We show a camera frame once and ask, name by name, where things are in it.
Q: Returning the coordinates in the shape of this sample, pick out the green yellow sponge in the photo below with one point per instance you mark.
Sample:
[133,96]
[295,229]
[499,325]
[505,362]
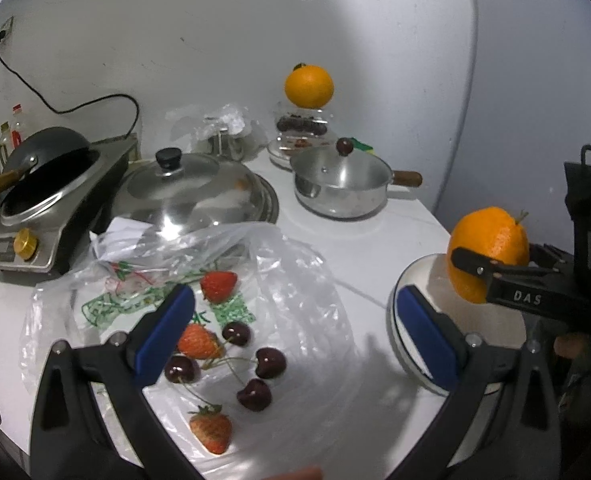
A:
[363,146]

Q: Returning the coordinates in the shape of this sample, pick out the red cap bottle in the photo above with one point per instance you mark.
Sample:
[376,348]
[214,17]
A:
[17,127]

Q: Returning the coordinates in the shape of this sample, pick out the steel induction cooker gold knobs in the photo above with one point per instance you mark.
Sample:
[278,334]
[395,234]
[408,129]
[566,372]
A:
[40,245]

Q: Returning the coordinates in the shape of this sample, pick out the small orange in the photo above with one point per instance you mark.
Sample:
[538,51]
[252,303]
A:
[309,85]

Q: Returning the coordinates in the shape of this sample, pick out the clear plastic box of cherries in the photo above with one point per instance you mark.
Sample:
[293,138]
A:
[303,125]

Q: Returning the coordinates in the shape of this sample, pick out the white plate dark rim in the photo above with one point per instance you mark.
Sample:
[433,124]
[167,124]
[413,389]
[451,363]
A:
[420,270]

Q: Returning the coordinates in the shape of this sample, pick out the wide steel pot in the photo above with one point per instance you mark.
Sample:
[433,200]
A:
[270,200]

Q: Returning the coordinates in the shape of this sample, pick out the person's left hand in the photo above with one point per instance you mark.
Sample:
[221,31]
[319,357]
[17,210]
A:
[300,475]

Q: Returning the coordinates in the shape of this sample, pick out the large orange with stem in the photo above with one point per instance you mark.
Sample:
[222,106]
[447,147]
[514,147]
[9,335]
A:
[485,245]

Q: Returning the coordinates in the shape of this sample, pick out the strawberry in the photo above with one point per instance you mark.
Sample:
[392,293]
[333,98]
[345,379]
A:
[198,341]
[219,285]
[213,430]

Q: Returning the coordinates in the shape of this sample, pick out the person's right hand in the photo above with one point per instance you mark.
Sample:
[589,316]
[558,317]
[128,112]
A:
[570,346]

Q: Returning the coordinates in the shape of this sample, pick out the crumpled clear plastic bag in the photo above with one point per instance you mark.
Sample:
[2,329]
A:
[230,115]

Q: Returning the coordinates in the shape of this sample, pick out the small steel lid wooden knob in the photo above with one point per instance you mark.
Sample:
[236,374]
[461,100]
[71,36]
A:
[335,170]

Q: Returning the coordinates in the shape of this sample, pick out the dark red cherry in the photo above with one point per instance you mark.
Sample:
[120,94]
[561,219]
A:
[254,394]
[270,362]
[182,369]
[236,333]

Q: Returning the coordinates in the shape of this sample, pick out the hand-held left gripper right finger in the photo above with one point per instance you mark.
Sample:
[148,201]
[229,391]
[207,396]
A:
[425,335]

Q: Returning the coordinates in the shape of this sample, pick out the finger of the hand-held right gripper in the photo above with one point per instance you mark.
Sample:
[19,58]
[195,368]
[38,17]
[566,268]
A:
[468,260]
[550,257]

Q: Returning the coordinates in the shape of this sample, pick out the clear plastic bag green print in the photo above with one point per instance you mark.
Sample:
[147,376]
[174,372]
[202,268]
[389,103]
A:
[295,280]

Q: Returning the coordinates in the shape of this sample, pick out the clear seasoning bottle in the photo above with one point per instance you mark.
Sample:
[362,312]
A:
[4,142]

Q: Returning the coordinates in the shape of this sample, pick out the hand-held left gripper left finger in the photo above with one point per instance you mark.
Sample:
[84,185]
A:
[168,330]

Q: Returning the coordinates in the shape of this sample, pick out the wall socket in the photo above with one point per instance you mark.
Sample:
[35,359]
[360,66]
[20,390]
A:
[6,25]

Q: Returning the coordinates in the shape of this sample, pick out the large steel lid black knob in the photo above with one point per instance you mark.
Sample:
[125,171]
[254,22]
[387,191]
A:
[190,190]

